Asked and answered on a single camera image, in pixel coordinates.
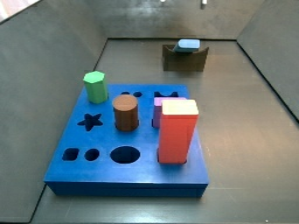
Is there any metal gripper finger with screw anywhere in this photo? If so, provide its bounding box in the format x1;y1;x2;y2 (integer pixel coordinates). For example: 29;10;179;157
200;0;208;9

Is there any black regrasp fixture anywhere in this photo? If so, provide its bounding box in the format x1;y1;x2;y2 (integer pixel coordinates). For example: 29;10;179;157
163;45;209;72

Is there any brown cylinder peg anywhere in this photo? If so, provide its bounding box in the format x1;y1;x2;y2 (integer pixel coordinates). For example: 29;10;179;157
112;94;139;132

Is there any light blue square-circle object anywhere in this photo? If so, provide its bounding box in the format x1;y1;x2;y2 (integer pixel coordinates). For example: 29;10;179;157
172;39;201;53

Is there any purple square peg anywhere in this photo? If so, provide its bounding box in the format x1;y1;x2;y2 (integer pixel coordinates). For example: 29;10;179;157
152;97;185;129

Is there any green hexagonal peg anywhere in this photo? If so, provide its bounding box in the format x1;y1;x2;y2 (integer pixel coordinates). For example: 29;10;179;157
83;71;108;104

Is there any red rectangular block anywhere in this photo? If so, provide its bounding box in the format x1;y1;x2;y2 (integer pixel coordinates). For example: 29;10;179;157
157;99;199;164

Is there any blue shape-sorter base block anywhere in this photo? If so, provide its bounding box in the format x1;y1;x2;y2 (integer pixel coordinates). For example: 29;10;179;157
44;84;209;198

